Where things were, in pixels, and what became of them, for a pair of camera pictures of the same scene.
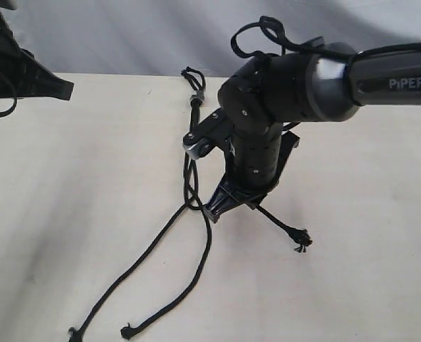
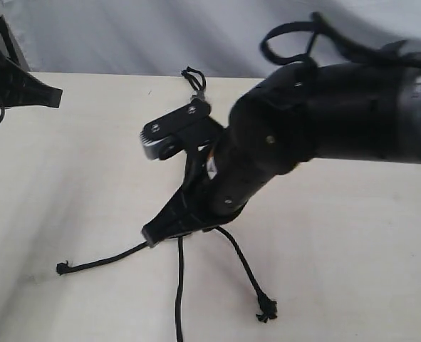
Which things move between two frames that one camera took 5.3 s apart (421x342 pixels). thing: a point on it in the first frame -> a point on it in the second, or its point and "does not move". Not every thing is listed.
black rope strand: (128, 330) -> (63, 268)
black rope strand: (300, 239) -> (266, 311)
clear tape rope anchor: (199, 95) does not move
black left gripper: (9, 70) -> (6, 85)
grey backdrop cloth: (167, 36) does not move
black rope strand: (75, 334) -> (199, 93)
